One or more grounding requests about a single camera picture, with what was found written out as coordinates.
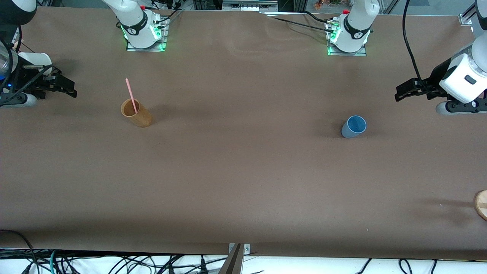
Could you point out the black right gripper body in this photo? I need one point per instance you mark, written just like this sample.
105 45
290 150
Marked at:
35 82

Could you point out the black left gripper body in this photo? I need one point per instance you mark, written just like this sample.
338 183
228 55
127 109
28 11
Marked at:
435 81

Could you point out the pink chopstick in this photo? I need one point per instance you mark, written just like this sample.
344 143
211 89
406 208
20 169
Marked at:
130 93

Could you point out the blue cup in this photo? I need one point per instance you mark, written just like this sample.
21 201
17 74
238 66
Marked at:
352 129

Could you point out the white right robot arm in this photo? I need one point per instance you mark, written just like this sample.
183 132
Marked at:
133 17

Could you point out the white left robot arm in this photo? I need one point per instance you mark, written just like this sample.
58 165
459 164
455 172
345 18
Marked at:
355 26

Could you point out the white cup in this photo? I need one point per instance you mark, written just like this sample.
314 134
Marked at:
38 60

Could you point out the brown bamboo cup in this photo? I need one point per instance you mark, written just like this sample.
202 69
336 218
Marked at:
142 118

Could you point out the round wooden board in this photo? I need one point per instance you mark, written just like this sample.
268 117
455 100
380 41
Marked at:
481 205

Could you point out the grey equipment box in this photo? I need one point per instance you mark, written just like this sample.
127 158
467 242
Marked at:
249 4

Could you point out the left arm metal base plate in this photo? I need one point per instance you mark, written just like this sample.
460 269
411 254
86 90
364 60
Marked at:
361 53

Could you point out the aluminium frame profile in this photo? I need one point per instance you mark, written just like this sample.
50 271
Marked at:
466 17

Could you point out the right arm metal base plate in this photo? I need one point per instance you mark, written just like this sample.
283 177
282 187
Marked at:
164 34

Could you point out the small metal bracket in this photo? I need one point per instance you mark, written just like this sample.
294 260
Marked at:
246 249

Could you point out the dark camera stand pole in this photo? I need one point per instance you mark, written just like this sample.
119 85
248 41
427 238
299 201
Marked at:
232 262

